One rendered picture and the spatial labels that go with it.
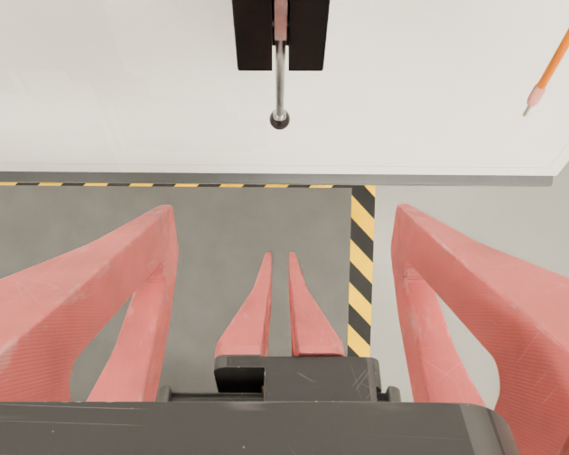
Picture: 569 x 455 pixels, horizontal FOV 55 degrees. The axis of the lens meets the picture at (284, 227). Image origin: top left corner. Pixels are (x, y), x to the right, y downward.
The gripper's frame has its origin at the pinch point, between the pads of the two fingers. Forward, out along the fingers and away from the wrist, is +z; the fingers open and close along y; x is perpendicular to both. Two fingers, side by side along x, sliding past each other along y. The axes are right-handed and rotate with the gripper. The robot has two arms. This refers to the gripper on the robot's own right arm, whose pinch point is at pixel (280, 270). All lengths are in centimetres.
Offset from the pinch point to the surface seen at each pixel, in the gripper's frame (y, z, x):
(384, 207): -26, 72, 81
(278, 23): 0.1, 5.8, -11.4
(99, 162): 16.0, 17.7, 9.5
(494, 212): -54, 72, 82
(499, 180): -20.4, 18.3, 12.3
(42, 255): 60, 63, 89
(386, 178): -9.8, 18.3, 12.1
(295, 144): -1.2, 17.4, 7.1
